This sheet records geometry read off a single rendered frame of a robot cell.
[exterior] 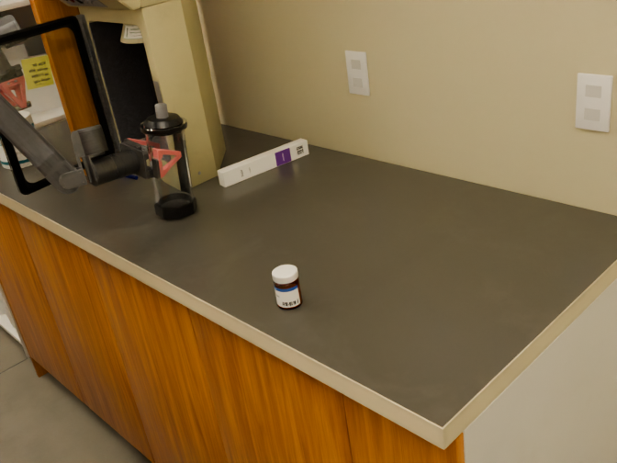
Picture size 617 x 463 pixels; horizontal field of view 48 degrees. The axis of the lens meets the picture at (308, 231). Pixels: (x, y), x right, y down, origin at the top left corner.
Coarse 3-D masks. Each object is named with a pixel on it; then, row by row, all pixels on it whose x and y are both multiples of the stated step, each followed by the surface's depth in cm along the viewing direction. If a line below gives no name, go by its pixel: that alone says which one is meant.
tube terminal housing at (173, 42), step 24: (144, 0) 161; (168, 0) 166; (192, 0) 182; (144, 24) 163; (168, 24) 167; (192, 24) 179; (168, 48) 169; (192, 48) 175; (168, 72) 171; (192, 72) 175; (168, 96) 172; (192, 96) 177; (192, 120) 179; (216, 120) 196; (192, 144) 181; (216, 144) 192; (192, 168) 183; (216, 168) 188
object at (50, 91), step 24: (0, 48) 169; (24, 48) 173; (48, 48) 178; (72, 48) 183; (0, 72) 170; (24, 72) 174; (48, 72) 179; (72, 72) 185; (24, 96) 176; (48, 96) 181; (72, 96) 186; (48, 120) 182; (72, 120) 187; (96, 120) 193; (72, 144) 189; (24, 168) 180
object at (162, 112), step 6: (156, 108) 159; (162, 108) 158; (156, 114) 159; (162, 114) 159; (168, 114) 162; (174, 114) 162; (150, 120) 158; (156, 120) 158; (162, 120) 158; (168, 120) 158; (174, 120) 159; (180, 120) 160; (144, 126) 159; (150, 126) 158; (156, 126) 157; (162, 126) 157; (168, 126) 158
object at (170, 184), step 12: (180, 132) 160; (156, 144) 159; (168, 144) 159; (180, 144) 161; (168, 156) 160; (180, 168) 163; (156, 180) 164; (168, 180) 163; (180, 180) 164; (156, 192) 166; (168, 192) 164; (180, 192) 165; (192, 192) 169; (168, 204) 166; (180, 204) 166
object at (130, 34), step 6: (126, 24) 175; (126, 30) 175; (132, 30) 174; (138, 30) 173; (126, 36) 175; (132, 36) 174; (138, 36) 173; (126, 42) 175; (132, 42) 174; (138, 42) 173
